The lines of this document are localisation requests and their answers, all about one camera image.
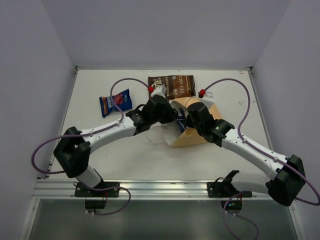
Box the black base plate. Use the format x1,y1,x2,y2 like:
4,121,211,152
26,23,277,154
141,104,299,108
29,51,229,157
206,170,240,198
74,181,120,198

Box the blue chip snack bag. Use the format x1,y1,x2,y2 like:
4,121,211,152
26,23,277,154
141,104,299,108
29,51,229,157
99,89,133,118

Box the aluminium mounting rail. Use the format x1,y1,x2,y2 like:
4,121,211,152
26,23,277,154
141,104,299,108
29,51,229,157
32,177,296,201

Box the left black controller box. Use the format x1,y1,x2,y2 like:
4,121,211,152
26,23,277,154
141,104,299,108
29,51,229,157
84,198,107,212

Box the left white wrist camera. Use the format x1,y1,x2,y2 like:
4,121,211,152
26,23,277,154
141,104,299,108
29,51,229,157
147,85,166,99

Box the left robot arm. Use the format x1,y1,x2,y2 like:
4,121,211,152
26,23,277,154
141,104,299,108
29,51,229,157
53,95,178,197

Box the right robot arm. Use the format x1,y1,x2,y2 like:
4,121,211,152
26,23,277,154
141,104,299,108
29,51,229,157
186,102,305,207

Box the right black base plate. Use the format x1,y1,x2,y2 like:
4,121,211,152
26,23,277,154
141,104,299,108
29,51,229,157
206,170,240,198

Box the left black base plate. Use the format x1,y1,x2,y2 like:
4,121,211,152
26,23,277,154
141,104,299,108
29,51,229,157
74,181,120,198

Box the dark brown snack packet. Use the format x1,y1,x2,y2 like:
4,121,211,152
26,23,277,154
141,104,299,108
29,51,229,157
148,75,196,100

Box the black controller box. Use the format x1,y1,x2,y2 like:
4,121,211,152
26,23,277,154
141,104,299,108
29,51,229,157
84,198,107,212
220,200,243,214

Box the blue white snack packet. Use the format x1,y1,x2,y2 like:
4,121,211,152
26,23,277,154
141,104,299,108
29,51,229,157
175,108,187,133

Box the right black controller box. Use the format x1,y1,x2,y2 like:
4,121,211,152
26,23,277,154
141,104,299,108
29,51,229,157
220,200,243,214

